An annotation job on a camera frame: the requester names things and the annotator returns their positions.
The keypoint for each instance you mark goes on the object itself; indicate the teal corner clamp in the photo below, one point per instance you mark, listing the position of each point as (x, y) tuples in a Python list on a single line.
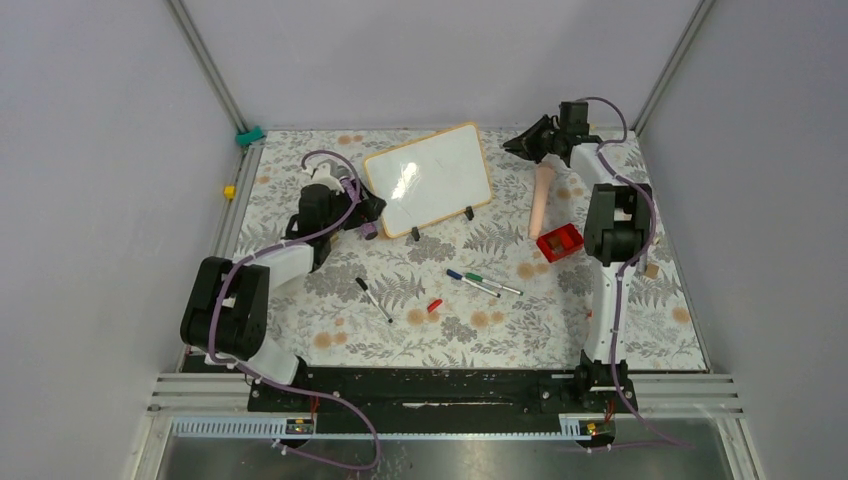
[(246, 138)]

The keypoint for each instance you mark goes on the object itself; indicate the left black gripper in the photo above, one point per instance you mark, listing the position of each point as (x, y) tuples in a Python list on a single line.
[(365, 211)]

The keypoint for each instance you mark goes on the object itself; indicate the blue whiteboard marker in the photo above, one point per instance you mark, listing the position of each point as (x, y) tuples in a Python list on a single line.
[(477, 285)]

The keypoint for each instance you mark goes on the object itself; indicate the black whiteboard marker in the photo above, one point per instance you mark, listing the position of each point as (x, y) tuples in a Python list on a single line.
[(373, 300)]

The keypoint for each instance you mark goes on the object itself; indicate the red marker cap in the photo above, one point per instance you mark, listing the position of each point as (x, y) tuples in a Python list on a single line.
[(434, 305)]

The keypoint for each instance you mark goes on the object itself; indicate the floral table mat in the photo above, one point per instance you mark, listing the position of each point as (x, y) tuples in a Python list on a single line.
[(327, 320)]

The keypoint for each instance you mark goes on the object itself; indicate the yellow framed whiteboard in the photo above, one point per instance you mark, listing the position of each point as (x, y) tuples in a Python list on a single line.
[(430, 179)]

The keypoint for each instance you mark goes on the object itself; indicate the white slotted cable duct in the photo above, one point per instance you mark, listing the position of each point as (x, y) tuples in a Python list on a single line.
[(302, 428)]

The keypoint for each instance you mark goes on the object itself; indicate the green whiteboard marker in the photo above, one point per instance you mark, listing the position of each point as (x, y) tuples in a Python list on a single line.
[(492, 283)]

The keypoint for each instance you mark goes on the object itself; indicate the pink cylinder microphone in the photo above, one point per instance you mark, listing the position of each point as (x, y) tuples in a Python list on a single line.
[(544, 175)]

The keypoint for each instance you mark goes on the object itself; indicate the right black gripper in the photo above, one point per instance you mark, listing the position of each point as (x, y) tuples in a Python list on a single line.
[(525, 143)]

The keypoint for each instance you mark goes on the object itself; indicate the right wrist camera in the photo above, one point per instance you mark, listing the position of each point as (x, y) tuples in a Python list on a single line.
[(573, 115)]

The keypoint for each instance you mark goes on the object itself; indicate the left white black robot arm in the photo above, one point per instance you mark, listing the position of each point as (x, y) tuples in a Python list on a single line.
[(227, 310)]

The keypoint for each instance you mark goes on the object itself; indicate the red small box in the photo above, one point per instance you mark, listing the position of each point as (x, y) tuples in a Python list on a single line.
[(560, 243)]

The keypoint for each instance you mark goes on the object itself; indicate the small wooden cube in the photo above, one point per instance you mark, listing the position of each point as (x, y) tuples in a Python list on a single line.
[(651, 271)]

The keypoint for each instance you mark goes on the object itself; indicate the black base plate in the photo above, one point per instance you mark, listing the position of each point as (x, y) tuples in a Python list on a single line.
[(479, 399)]

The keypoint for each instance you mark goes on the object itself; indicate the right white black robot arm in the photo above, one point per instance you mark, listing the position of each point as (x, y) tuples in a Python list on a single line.
[(619, 230)]

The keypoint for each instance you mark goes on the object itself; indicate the purple glitter microphone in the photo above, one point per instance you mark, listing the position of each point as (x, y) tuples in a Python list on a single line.
[(355, 189)]

